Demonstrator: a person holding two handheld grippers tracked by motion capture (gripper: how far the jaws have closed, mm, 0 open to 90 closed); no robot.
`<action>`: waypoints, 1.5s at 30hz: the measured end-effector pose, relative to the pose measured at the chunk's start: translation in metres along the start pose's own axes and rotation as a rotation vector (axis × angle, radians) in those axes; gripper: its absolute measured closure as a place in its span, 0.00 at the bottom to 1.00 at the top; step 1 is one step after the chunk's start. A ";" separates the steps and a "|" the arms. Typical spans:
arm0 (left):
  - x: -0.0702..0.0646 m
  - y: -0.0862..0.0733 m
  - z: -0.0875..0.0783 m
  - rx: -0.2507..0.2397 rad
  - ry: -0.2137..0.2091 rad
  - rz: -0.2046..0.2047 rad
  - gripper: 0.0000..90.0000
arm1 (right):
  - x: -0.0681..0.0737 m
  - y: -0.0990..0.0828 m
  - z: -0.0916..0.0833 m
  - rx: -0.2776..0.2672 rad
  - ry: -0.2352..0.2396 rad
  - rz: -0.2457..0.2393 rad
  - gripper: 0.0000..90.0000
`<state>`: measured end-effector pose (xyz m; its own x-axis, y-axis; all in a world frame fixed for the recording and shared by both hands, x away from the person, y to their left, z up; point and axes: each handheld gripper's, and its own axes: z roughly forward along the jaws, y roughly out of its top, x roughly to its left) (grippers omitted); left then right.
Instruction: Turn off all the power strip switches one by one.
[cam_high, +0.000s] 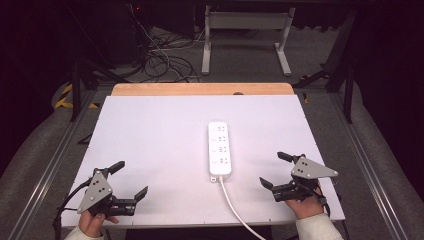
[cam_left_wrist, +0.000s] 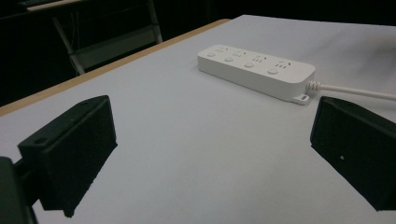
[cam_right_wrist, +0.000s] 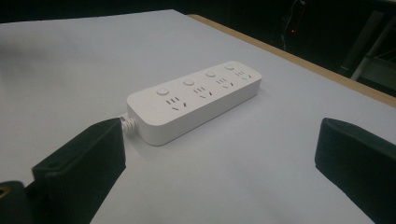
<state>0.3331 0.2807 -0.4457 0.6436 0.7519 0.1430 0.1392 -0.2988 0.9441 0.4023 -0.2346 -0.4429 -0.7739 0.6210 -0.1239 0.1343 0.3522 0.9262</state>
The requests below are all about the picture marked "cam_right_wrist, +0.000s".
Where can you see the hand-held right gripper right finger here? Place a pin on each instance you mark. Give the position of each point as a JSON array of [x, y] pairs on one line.
[[358, 161]]

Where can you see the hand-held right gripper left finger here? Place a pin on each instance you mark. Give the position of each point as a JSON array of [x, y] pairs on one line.
[[81, 165]]

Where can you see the white power strip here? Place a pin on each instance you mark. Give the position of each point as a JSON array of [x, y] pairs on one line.
[[190, 102]]

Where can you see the metal stand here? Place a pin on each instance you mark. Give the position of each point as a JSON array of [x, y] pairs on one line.
[[370, 53]]

